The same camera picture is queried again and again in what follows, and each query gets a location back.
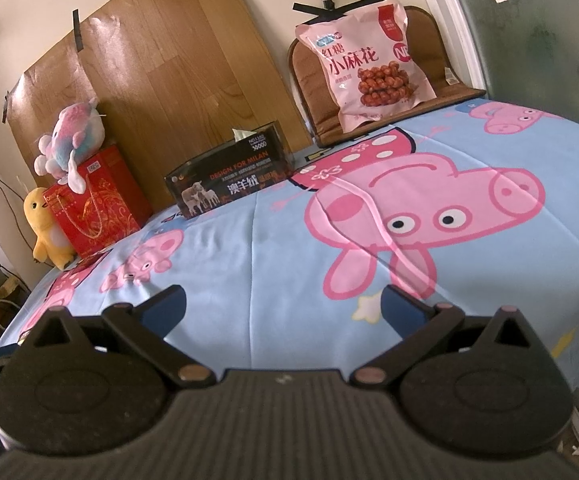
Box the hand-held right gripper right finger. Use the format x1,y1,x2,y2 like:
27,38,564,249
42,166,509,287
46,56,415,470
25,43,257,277
352,284,556,392

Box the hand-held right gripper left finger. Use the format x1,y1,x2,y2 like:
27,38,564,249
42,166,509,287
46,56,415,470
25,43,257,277
20,284,211,392

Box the black tissue box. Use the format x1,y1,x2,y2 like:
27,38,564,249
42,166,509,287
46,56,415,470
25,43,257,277
164,120,296,220

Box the printed blanket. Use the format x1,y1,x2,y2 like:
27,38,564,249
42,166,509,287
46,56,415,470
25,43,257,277
0,100,579,411

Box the red gift bag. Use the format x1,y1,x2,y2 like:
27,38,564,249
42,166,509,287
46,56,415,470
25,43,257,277
42,144,154,260

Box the yellow plush duck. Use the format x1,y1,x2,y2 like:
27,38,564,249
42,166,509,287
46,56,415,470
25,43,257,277
24,186,78,271

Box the pink and blue plush toy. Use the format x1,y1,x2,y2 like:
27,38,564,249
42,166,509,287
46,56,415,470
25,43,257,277
34,97,108,195

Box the brown chair cushion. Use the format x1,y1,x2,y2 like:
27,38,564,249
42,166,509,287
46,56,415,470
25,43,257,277
287,5,487,148

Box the brown wooden board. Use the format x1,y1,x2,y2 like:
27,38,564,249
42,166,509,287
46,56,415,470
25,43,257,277
7,0,315,211

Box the pink snack bag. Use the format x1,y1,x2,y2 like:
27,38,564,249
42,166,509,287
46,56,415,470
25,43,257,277
294,0,440,133

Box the black tape strip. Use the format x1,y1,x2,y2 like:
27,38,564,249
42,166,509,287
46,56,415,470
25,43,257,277
72,9,86,54
292,0,391,15

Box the frosted glass door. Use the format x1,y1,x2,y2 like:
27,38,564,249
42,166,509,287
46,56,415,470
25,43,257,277
419,0,579,137

